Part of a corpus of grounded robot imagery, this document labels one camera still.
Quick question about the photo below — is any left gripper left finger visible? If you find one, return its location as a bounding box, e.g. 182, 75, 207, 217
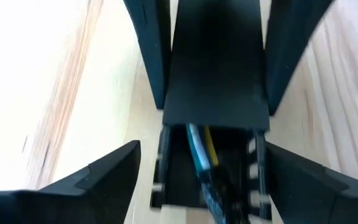
0, 139, 142, 224

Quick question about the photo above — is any multicolour wire bundle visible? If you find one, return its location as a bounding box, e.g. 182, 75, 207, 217
203, 125, 220, 167

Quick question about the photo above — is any black cable bundle sleeve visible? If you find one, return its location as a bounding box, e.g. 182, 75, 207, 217
197, 166, 250, 224

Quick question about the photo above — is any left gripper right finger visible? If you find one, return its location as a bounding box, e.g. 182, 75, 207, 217
265, 141, 358, 224

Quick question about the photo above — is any white cable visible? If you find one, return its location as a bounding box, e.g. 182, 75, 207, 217
189, 123, 211, 170

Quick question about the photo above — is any black raceway cover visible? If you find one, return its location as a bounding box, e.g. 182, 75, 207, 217
162, 0, 270, 131

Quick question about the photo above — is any black slotted cable raceway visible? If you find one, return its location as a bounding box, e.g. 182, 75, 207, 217
149, 123, 273, 221

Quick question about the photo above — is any blue cable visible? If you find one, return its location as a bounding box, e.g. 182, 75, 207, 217
185, 123, 226, 224

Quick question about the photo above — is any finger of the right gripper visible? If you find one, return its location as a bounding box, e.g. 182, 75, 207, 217
264, 0, 336, 116
122, 0, 172, 110

